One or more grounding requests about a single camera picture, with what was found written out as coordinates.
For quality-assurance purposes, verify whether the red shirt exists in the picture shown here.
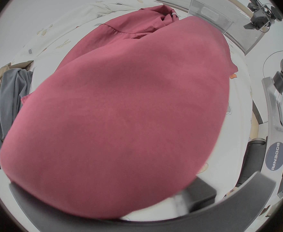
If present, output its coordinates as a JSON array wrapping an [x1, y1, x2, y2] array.
[[0, 5, 239, 220]]

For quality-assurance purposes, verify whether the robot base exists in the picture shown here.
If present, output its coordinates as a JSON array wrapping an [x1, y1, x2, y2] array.
[[238, 76, 283, 199]]

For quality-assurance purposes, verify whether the clear plastic box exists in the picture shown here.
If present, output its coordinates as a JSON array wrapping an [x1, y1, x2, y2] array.
[[188, 0, 234, 34]]

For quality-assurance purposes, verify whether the bed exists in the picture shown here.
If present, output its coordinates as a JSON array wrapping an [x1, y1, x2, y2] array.
[[0, 0, 264, 223]]

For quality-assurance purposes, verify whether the white printed quilt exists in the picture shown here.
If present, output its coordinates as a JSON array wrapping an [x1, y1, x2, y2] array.
[[11, 0, 156, 65]]

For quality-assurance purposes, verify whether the grey garment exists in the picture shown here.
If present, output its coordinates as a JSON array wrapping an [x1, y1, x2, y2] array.
[[0, 68, 34, 152]]

